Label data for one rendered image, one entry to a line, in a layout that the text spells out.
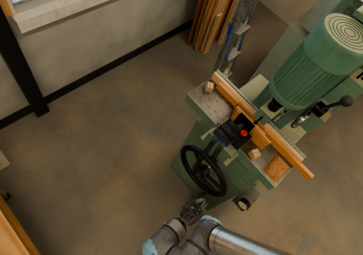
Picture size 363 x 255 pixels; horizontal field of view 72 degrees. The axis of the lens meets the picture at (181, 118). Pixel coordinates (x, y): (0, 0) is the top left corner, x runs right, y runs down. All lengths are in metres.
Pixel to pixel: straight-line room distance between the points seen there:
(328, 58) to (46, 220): 1.80
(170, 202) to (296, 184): 1.12
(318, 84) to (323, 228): 1.73
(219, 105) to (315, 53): 0.56
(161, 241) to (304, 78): 0.74
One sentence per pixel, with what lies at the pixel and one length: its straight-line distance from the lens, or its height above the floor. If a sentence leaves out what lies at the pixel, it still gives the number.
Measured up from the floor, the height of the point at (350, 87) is 1.27.
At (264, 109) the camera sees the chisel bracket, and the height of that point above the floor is 1.07.
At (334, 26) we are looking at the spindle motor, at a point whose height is 1.50.
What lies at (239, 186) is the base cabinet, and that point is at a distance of 1.43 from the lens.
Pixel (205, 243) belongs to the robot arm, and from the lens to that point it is 0.97.
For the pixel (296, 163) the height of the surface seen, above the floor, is 0.94.
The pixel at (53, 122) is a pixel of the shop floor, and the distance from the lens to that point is 2.20.
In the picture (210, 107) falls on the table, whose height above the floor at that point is 0.90.
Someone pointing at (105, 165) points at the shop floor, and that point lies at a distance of 2.01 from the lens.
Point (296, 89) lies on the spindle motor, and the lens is 0.97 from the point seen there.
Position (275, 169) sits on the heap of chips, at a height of 0.93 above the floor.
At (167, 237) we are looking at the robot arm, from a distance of 1.01.
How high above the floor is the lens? 1.91
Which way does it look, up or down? 59 degrees down
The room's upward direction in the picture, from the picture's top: 25 degrees clockwise
